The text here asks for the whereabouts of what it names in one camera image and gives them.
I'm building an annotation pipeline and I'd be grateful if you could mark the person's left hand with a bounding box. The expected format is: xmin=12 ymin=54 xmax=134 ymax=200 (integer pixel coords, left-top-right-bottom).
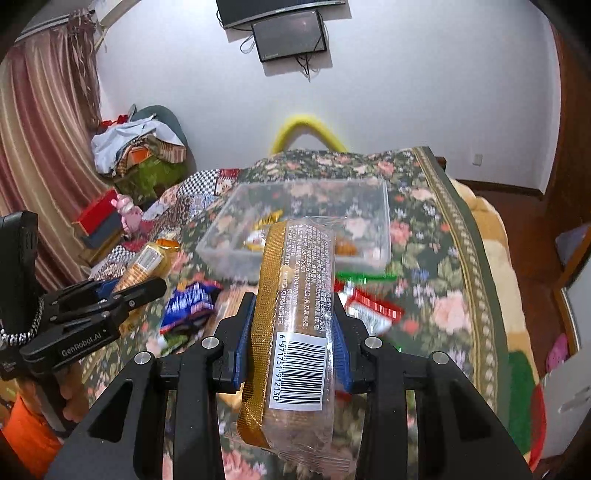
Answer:
xmin=55 ymin=367 xmax=100 ymax=421

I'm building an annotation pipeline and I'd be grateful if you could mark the green snack packet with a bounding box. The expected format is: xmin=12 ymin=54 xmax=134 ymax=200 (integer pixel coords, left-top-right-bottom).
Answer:
xmin=334 ymin=271 xmax=399 ymax=294

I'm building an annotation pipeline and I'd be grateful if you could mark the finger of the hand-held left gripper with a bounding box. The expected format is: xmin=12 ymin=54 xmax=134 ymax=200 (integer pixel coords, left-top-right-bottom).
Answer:
xmin=55 ymin=276 xmax=168 ymax=329
xmin=42 ymin=277 xmax=124 ymax=319

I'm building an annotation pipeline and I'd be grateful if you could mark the black cable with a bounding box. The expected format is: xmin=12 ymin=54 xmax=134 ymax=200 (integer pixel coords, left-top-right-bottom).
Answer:
xmin=295 ymin=54 xmax=320 ymax=83

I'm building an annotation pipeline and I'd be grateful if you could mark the red box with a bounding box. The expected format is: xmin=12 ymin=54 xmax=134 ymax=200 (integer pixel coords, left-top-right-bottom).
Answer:
xmin=71 ymin=188 xmax=123 ymax=234

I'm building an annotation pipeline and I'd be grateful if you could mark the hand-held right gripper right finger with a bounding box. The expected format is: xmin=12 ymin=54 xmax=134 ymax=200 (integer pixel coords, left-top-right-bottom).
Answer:
xmin=329 ymin=295 xmax=546 ymax=480

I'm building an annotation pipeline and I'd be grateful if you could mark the pile of clothes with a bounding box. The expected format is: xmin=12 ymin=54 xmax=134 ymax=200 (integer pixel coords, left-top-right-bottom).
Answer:
xmin=90 ymin=104 xmax=188 ymax=200

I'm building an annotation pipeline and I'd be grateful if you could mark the small black monitor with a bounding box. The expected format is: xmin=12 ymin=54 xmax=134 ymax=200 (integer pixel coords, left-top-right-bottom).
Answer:
xmin=250 ymin=10 xmax=329 ymax=64

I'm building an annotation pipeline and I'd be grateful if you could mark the white board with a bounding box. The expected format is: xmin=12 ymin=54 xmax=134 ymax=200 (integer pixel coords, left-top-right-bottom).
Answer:
xmin=538 ymin=353 xmax=591 ymax=462

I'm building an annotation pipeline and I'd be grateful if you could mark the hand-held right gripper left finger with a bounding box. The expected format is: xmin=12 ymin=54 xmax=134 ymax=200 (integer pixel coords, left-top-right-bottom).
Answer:
xmin=44 ymin=292 xmax=259 ymax=480

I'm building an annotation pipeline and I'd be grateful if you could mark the striped pink curtain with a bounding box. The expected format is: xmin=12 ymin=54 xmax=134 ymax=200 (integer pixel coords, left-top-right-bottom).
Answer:
xmin=0 ymin=18 xmax=122 ymax=292

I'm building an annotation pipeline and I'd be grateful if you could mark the gold striped biscuit packet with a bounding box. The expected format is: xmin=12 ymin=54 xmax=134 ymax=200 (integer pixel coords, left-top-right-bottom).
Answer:
xmin=112 ymin=239 xmax=182 ymax=324

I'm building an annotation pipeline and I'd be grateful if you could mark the pink plush toy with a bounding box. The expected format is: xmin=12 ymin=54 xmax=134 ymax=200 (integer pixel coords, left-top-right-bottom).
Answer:
xmin=115 ymin=194 xmax=145 ymax=237

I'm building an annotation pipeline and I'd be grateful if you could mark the blue snack packet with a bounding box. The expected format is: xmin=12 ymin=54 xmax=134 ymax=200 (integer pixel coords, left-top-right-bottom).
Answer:
xmin=159 ymin=280 xmax=224 ymax=337

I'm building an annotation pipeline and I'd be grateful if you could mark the small orange snack packet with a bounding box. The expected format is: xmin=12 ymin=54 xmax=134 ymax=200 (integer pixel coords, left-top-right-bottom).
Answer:
xmin=334 ymin=232 xmax=362 ymax=258

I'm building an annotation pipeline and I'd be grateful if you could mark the small yellow snack packet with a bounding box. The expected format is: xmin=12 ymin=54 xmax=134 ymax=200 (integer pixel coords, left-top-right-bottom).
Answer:
xmin=244 ymin=210 xmax=284 ymax=253

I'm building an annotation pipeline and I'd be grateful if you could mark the person's left forearm orange sleeve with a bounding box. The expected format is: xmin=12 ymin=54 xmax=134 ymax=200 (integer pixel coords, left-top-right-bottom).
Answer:
xmin=0 ymin=392 xmax=64 ymax=469

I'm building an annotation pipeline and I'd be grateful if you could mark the red white snack packet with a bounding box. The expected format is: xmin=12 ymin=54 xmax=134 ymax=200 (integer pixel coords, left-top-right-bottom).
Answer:
xmin=342 ymin=287 xmax=407 ymax=334

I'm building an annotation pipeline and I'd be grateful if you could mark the large black wall television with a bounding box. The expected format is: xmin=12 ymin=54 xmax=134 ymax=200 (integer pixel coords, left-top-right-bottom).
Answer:
xmin=215 ymin=0 xmax=348 ymax=30

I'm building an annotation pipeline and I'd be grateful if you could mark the yellow foam hoop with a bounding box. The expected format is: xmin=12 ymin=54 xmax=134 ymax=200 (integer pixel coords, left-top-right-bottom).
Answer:
xmin=270 ymin=114 xmax=348 ymax=156

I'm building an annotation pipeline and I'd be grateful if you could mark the clear gold-edged cracker packet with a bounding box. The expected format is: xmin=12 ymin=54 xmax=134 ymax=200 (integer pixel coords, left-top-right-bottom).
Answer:
xmin=236 ymin=216 xmax=357 ymax=463

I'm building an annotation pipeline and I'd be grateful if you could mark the clear plastic container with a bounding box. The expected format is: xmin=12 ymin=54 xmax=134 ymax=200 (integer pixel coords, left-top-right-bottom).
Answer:
xmin=196 ymin=178 xmax=394 ymax=283

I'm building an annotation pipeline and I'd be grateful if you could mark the checkered patchwork quilt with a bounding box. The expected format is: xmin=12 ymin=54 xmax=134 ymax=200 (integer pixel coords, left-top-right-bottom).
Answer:
xmin=90 ymin=167 xmax=242 ymax=278

